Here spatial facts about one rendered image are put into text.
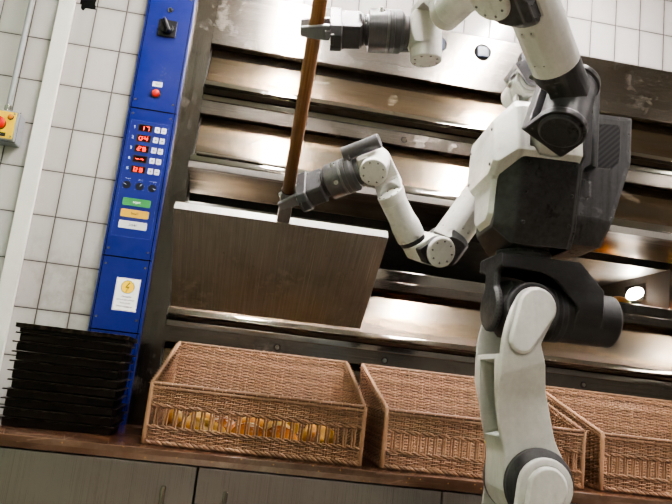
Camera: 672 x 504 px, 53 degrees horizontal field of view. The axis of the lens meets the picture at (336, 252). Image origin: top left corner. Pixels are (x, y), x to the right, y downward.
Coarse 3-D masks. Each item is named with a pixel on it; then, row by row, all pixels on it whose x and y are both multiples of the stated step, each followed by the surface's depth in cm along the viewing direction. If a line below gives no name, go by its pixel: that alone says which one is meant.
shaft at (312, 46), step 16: (320, 0) 135; (320, 16) 137; (304, 64) 145; (304, 80) 147; (304, 96) 149; (304, 112) 152; (304, 128) 156; (288, 160) 161; (288, 176) 164; (288, 192) 167
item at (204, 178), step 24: (192, 168) 215; (216, 168) 215; (240, 168) 217; (192, 192) 232; (216, 192) 230; (240, 192) 229; (264, 192) 227; (360, 192) 221; (360, 216) 239; (384, 216) 237; (432, 216) 233; (624, 240) 238; (648, 240) 236
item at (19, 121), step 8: (0, 112) 216; (8, 112) 217; (16, 112) 217; (8, 120) 216; (16, 120) 217; (24, 120) 223; (0, 128) 215; (8, 128) 216; (16, 128) 217; (0, 136) 215; (8, 136) 215; (16, 136) 218; (0, 144) 221; (8, 144) 220; (16, 144) 219
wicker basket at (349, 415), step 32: (192, 352) 215; (224, 352) 217; (256, 352) 218; (160, 384) 169; (192, 384) 211; (224, 384) 212; (256, 384) 214; (288, 384) 215; (320, 384) 217; (352, 384) 198; (160, 416) 191; (192, 416) 169; (256, 416) 170; (288, 416) 172; (320, 416) 173; (352, 416) 174; (192, 448) 167; (224, 448) 168; (256, 448) 169; (288, 448) 170; (320, 448) 171; (352, 448) 172
